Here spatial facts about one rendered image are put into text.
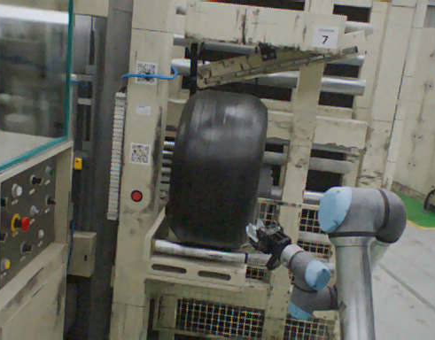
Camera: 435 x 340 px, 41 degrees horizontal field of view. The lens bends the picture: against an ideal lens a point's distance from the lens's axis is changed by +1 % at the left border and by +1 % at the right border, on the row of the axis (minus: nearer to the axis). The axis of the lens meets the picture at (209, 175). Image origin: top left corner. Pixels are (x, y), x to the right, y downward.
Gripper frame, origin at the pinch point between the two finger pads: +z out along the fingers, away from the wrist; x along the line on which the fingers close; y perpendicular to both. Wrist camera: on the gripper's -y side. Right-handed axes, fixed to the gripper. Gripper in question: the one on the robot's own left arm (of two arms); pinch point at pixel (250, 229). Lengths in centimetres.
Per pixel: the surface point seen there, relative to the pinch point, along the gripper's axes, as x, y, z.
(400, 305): -157, -177, 59
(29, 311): 73, -1, 13
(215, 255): 8.6, -13.1, 10.7
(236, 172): 0.8, 21.8, 3.4
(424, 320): -155, -173, 38
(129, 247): 30, -14, 37
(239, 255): 1.6, -13.7, 5.7
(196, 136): 6.4, 31.7, 17.2
